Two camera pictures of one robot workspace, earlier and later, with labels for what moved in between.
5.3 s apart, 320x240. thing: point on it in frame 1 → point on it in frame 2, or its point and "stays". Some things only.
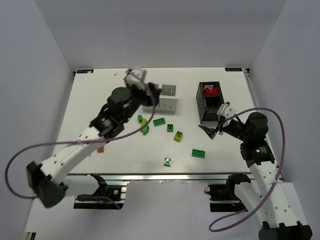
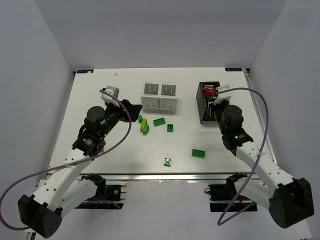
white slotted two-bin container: (167, 101) stays
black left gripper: (150, 92) → (126, 111)
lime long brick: (143, 122) stays
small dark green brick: (140, 118) stays
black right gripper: (220, 126) → (216, 110)
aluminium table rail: (162, 177) stays
